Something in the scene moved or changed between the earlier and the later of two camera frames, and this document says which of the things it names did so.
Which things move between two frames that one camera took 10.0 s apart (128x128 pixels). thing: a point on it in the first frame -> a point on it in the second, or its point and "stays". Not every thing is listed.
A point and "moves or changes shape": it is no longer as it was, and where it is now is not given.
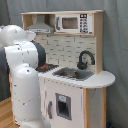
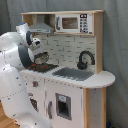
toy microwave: x=73 y=22 stays
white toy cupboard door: x=64 y=105 stays
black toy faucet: x=81 y=65 stays
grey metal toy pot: x=69 y=73 moves or changes shape
